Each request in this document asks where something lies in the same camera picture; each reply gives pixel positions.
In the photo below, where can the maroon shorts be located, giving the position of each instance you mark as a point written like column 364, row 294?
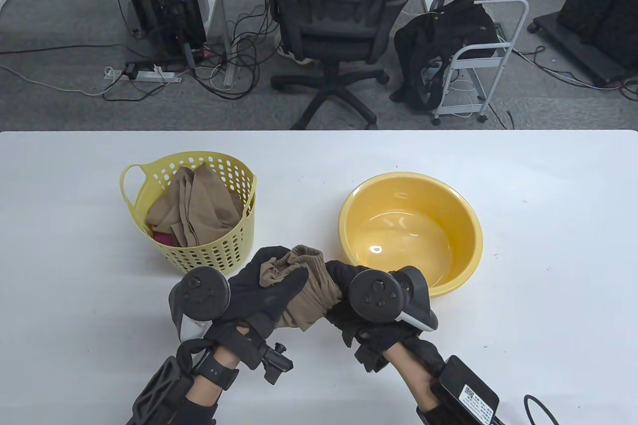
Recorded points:
column 162, row 239

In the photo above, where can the black forearm battery box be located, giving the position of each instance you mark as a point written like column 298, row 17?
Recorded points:
column 466, row 390

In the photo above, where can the black computer tower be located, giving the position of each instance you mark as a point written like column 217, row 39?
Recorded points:
column 164, row 1

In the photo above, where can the yellow perforated plastic basket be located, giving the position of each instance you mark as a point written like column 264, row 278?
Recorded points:
column 149, row 186

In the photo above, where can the black office chair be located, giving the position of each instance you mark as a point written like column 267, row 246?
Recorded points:
column 329, row 11

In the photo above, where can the black ribbed forearm pack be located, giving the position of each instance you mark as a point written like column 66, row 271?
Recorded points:
column 159, row 395

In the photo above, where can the person's right hand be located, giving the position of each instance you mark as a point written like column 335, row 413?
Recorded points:
column 389, row 338

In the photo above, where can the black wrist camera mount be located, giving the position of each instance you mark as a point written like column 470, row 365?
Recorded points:
column 371, row 357
column 274, row 362

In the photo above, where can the black cabinet on casters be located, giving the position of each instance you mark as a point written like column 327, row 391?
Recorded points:
column 598, row 6

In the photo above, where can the white power strip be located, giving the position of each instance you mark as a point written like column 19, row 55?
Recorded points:
column 149, row 75

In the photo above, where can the tan shorts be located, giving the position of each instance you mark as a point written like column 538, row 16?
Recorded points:
column 199, row 206
column 309, row 300

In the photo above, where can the black power adapter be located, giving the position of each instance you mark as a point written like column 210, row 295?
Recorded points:
column 131, row 71

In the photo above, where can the person's left forearm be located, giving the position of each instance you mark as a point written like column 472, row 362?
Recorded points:
column 204, row 390

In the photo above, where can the person's left hand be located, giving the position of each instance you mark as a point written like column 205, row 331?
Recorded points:
column 254, row 300

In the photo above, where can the black backpack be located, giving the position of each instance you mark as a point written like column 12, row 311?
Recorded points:
column 438, row 36

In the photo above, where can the yellow plastic basin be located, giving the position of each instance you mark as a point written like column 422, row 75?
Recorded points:
column 423, row 201

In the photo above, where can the metal desk leg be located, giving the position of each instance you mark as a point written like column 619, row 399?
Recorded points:
column 229, row 76

